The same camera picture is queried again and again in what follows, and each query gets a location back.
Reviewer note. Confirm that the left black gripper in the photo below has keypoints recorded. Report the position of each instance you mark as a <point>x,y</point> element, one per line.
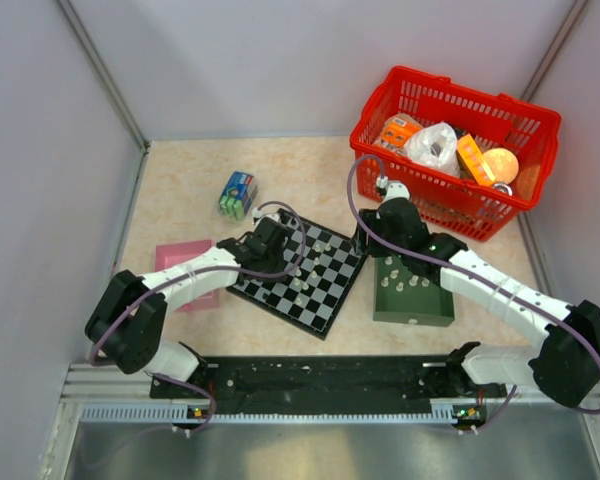
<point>280,264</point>

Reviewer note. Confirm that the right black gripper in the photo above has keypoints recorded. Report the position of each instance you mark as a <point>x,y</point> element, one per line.
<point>361,238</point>

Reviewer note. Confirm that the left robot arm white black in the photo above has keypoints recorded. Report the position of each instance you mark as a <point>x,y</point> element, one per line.
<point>126,327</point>

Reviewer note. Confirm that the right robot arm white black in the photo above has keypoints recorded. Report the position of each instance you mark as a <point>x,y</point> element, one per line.
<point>561,358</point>

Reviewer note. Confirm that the black white chess board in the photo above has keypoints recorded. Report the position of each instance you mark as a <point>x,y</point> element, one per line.
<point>338,270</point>

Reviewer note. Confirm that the blue green sponge pack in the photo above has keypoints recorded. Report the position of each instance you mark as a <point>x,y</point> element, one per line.
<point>237,196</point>

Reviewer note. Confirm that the green plastic tray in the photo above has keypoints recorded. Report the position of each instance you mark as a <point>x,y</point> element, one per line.
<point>415,305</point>

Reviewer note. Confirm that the pink plastic tray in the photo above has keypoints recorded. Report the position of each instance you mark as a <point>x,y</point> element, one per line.
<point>168,255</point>

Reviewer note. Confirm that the orange box left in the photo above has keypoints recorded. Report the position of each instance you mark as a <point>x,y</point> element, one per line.
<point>397,130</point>

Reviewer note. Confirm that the orange box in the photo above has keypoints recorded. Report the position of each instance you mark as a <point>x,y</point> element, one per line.
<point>473,162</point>
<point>397,130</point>

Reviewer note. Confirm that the white plastic bag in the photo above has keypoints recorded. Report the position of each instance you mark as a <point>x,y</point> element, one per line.
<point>435,147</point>

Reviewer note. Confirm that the orange box right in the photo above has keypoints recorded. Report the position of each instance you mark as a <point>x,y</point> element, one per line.
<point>473,162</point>

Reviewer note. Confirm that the red plastic basket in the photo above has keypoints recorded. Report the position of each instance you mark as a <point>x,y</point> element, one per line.
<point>446,193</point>

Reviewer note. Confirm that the orange ball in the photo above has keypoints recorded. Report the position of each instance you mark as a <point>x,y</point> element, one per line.
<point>503,164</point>

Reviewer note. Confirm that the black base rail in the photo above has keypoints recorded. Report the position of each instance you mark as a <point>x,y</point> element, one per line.
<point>306,385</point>

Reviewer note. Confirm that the grey cable duct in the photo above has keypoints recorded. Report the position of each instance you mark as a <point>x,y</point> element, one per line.
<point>439,414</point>

